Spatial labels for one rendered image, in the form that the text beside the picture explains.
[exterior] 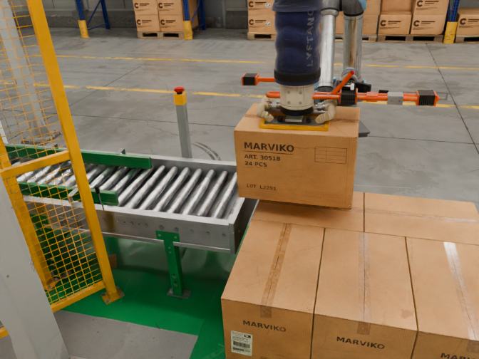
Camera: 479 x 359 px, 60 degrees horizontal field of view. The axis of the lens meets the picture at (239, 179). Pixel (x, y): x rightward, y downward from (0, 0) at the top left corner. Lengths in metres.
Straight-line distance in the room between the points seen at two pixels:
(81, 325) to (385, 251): 1.73
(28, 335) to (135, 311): 0.75
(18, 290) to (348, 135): 1.57
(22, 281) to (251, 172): 1.15
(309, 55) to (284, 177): 0.61
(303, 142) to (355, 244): 0.58
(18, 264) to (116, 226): 0.73
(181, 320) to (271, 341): 0.72
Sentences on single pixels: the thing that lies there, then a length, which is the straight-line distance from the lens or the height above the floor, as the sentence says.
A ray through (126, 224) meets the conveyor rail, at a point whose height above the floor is 0.51.
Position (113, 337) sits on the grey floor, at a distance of 2.55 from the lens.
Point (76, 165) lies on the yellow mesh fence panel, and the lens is 2.23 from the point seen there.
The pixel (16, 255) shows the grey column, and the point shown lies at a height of 0.83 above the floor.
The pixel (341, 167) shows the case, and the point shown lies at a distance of 2.06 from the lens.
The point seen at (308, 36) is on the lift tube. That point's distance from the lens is 1.97.
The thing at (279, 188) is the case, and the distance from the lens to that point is 2.17.
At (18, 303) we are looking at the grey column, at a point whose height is 0.64.
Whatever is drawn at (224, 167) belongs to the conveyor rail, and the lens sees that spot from 2.75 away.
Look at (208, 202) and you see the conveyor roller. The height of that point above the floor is 0.55.
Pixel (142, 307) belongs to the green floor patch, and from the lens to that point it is 2.65.
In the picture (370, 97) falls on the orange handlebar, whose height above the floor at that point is 1.20.
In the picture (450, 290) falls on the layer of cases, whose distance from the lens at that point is 2.04.
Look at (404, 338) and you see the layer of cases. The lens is 1.87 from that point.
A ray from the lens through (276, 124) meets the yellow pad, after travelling 2.07.
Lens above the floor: 1.87
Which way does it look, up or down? 30 degrees down
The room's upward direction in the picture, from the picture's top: 3 degrees counter-clockwise
